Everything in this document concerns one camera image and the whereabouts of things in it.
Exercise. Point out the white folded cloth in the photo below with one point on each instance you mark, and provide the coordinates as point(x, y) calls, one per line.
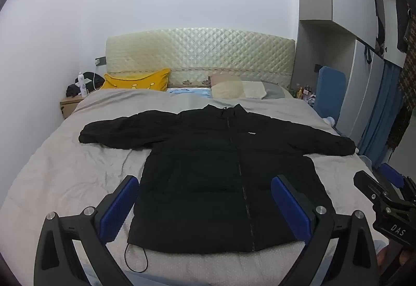
point(255, 89)

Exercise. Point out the white bottle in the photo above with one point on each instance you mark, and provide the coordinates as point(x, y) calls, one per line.
point(83, 86)

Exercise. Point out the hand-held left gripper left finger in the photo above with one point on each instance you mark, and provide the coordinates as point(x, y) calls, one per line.
point(118, 208)

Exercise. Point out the grey pillow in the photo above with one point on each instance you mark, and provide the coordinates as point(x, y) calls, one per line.
point(278, 91)

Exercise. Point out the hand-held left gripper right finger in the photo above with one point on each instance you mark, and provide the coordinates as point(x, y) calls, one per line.
point(289, 208)

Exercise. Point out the grey bed blanket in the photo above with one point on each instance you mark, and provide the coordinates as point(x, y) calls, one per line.
point(65, 156)

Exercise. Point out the blue curtain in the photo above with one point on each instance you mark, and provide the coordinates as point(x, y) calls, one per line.
point(380, 110)

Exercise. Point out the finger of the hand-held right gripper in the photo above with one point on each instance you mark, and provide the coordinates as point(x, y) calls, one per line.
point(391, 174)
point(370, 187)

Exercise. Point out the wall socket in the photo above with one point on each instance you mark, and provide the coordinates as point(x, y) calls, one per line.
point(100, 61)

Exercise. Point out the group of small bottles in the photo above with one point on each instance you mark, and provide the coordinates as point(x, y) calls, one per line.
point(304, 92)

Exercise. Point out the blue printed sheet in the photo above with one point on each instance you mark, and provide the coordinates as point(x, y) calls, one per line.
point(188, 92)

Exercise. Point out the black puffer jacket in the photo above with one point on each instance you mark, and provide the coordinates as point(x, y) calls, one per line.
point(201, 159)

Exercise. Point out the cream quilted headboard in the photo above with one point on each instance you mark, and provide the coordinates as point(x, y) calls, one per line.
point(195, 52)

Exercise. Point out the beige pillow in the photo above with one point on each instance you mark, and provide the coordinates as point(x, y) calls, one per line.
point(227, 89)

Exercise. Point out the black bag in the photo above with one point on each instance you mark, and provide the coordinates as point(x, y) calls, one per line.
point(73, 90)

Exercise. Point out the wooden nightstand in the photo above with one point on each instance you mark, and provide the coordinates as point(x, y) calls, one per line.
point(68, 107)

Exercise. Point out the black hanging garment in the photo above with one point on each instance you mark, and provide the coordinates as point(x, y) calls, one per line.
point(403, 23)

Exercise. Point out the yellow pillow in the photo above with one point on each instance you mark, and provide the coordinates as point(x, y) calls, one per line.
point(139, 81)

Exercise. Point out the patterned hanging garment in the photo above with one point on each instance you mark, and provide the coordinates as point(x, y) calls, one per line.
point(408, 94)

